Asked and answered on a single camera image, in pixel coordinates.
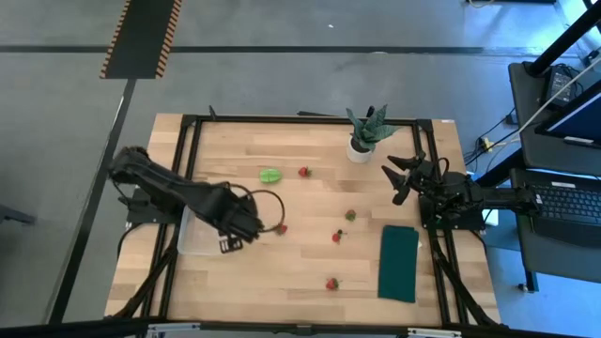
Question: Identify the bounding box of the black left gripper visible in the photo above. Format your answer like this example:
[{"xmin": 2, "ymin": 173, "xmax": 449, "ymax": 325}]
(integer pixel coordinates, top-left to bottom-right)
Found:
[{"xmin": 206, "ymin": 185, "xmax": 265, "ymax": 255}]

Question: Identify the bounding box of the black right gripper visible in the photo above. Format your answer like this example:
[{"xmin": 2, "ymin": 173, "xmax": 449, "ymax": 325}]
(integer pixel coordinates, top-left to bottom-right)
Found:
[{"xmin": 380, "ymin": 152, "xmax": 452, "ymax": 207}]

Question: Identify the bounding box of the green toy vegetable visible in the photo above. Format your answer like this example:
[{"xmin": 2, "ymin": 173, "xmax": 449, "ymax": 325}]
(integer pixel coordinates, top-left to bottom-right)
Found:
[{"xmin": 258, "ymin": 168, "xmax": 284, "ymax": 185}]

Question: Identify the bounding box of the clear plastic tupperware container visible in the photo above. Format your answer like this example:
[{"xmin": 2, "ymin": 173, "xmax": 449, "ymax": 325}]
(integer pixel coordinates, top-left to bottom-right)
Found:
[{"xmin": 177, "ymin": 205, "xmax": 236, "ymax": 257}]

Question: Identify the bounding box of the snake plant in white pot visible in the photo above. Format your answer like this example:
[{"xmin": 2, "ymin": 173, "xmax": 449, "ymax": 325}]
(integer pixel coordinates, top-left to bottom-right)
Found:
[{"xmin": 346, "ymin": 103, "xmax": 401, "ymax": 165}]

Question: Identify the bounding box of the dark green folded cloth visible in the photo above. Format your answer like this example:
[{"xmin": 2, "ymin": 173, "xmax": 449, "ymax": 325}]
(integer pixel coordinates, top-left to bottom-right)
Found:
[{"xmin": 378, "ymin": 224, "xmax": 421, "ymax": 304}]

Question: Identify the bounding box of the dark grey computer cart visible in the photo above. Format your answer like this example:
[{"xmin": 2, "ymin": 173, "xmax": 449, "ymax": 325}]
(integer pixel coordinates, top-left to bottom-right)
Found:
[{"xmin": 508, "ymin": 59, "xmax": 601, "ymax": 293}]

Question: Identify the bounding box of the black power adapter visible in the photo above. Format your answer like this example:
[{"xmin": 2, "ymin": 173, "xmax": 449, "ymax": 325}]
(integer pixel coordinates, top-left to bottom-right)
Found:
[{"xmin": 544, "ymin": 64, "xmax": 583, "ymax": 107}]

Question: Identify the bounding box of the black rig crossbar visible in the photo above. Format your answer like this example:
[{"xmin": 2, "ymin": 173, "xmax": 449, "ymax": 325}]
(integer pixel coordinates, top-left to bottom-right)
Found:
[{"xmin": 0, "ymin": 316, "xmax": 601, "ymax": 338}]

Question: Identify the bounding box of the black computer monitor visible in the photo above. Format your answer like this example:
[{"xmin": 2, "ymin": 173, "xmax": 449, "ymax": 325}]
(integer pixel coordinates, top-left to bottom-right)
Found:
[{"xmin": 534, "ymin": 78, "xmax": 601, "ymax": 150}]

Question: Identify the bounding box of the dark grey furniture foot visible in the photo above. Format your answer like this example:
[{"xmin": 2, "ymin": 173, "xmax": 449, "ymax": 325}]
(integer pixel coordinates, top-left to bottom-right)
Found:
[{"xmin": 0, "ymin": 204, "xmax": 37, "ymax": 226}]

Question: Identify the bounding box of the black orange-edged floor mat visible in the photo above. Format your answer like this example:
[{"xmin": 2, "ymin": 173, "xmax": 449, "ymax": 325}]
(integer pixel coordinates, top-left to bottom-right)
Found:
[{"xmin": 99, "ymin": 0, "xmax": 183, "ymax": 80}]

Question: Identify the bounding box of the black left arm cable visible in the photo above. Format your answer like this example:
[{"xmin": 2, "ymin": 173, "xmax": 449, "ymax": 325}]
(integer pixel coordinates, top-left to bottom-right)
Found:
[{"xmin": 224, "ymin": 181, "xmax": 286, "ymax": 235}]

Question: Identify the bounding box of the black aluminium table frame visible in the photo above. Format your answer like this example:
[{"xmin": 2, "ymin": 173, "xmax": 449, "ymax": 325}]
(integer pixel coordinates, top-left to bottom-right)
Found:
[{"xmin": 105, "ymin": 112, "xmax": 501, "ymax": 330}]

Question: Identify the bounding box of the white cable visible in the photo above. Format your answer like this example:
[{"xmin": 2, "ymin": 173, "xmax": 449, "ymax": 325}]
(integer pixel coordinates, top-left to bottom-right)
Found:
[{"xmin": 516, "ymin": 54, "xmax": 601, "ymax": 137}]

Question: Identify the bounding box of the black rig post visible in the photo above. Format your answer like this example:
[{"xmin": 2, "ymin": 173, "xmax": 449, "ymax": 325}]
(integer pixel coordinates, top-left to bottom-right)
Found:
[{"xmin": 529, "ymin": 0, "xmax": 601, "ymax": 76}]

